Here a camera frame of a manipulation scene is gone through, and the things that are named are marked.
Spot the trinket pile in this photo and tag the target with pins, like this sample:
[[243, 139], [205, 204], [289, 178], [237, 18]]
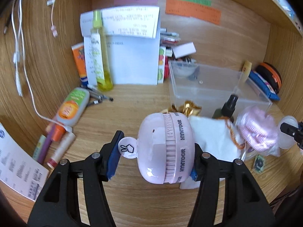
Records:
[[186, 59]]

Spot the orange cream tube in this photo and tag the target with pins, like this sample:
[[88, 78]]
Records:
[[79, 58]]

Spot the white paper box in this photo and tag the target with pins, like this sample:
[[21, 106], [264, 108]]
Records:
[[133, 60]]

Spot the fruit sticker sheet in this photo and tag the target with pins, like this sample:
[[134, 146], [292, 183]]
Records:
[[161, 64]]

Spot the black orange round case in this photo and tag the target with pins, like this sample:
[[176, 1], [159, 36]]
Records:
[[271, 75]]

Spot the white round tag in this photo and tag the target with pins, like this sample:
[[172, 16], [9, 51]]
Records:
[[127, 147]]

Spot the dark green spray bottle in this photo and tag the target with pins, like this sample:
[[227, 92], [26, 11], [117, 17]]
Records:
[[228, 108]]

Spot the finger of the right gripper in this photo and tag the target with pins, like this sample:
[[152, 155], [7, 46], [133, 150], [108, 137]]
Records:
[[294, 133]]

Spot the beige red lip balm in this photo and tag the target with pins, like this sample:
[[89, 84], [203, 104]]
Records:
[[65, 143]]

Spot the orange capped marker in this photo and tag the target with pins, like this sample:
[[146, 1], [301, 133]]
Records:
[[57, 132]]

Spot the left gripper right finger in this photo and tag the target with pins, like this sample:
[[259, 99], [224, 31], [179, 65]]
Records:
[[244, 202]]

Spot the receipt on left edge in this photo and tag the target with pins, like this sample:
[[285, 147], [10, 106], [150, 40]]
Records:
[[19, 171]]

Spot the orange sticky note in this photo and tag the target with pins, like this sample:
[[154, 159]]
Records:
[[189, 9]]

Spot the stack of cards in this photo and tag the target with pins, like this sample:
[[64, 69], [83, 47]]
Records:
[[168, 40]]

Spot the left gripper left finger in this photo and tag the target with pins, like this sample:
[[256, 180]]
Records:
[[58, 203]]

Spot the white satin drawstring pouch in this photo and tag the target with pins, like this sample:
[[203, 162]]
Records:
[[213, 137]]

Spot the clear plastic storage bin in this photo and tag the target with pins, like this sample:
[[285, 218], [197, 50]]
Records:
[[210, 87]]

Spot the green orange lotion bottle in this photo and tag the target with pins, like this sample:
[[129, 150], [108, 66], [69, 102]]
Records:
[[73, 107]]

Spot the blue fabric pouch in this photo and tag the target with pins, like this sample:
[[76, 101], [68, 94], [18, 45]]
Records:
[[265, 87]]

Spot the white receipt paper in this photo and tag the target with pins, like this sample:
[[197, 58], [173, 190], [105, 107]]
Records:
[[138, 21]]

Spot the small green square badge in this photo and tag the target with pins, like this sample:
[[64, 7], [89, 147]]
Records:
[[259, 164]]

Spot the yellow spray bottle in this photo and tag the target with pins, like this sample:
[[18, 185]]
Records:
[[99, 53]]

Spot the purple pen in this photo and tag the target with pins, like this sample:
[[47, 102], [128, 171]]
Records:
[[45, 146]]

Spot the gold ribbon bow charm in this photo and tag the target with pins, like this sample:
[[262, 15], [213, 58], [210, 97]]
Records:
[[188, 108]]

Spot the small white box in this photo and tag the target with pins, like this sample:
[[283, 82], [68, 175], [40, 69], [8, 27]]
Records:
[[184, 50]]

